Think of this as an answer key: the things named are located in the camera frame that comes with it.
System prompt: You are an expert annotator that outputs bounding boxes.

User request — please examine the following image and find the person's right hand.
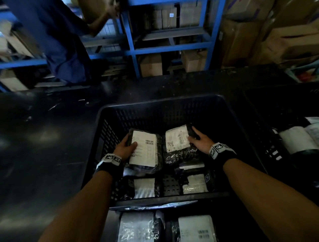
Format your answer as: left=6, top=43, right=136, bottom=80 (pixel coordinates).
left=187, top=126, right=215, bottom=155

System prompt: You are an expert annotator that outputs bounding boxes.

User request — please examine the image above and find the person's left hand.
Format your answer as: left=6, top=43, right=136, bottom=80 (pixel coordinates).
left=113, top=133, right=138, bottom=161

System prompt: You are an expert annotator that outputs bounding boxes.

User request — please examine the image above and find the person's left forearm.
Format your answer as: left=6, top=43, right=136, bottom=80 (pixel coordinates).
left=39, top=171, right=114, bottom=242

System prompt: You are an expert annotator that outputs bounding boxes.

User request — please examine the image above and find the person's right forearm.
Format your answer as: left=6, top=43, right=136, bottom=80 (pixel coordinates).
left=223, top=158, right=319, bottom=242

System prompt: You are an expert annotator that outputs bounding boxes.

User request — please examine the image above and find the black wristband with marker tags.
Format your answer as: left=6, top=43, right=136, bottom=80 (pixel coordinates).
left=209, top=142, right=238, bottom=167
left=93, top=153, right=124, bottom=179

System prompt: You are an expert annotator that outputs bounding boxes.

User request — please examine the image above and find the stack of small brown cartons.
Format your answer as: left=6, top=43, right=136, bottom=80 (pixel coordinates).
left=0, top=0, right=210, bottom=91

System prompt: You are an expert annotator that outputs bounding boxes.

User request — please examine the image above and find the blue metal shelving rack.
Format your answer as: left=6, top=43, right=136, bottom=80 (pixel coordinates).
left=0, top=0, right=226, bottom=93

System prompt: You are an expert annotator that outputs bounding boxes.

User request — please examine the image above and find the pile of large cardboard boxes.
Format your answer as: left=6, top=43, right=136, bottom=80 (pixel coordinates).
left=217, top=0, right=319, bottom=68

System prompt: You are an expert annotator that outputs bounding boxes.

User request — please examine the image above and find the heap of crumpled trash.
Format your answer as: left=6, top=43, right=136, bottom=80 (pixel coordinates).
left=299, top=71, right=319, bottom=83

